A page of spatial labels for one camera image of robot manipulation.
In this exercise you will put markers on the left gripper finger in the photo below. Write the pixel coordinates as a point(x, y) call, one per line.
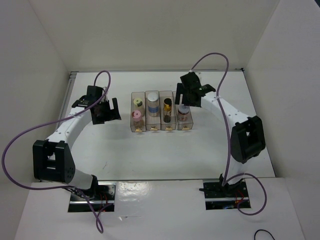
point(99, 119)
point(115, 111)

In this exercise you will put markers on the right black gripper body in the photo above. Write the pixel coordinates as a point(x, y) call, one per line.
point(186, 98)

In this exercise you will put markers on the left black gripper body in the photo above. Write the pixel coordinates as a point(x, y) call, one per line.
point(104, 108)

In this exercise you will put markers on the black gold pepper grinder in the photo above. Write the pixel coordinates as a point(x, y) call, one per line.
point(167, 110)

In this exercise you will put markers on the red label spice jar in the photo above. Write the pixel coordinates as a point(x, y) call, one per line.
point(183, 112)

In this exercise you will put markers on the pink cap spice bottle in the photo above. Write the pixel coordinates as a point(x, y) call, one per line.
point(137, 119)

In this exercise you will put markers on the yellow cap spice bottle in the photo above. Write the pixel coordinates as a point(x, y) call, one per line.
point(138, 105)

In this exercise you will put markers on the white blue cylindrical shaker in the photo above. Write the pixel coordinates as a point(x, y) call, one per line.
point(153, 104)

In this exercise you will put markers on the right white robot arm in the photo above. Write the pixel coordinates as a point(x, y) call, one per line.
point(245, 134)

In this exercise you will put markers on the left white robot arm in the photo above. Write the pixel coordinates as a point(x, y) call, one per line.
point(52, 157)

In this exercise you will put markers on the clear organizer bin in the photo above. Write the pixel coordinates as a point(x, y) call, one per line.
point(134, 95)
point(152, 123)
point(182, 125)
point(173, 124)

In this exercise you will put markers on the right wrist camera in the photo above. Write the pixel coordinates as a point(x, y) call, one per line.
point(198, 74)

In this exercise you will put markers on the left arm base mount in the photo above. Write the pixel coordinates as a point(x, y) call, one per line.
point(103, 201)

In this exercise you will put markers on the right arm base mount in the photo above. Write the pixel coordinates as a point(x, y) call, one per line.
point(217, 198)

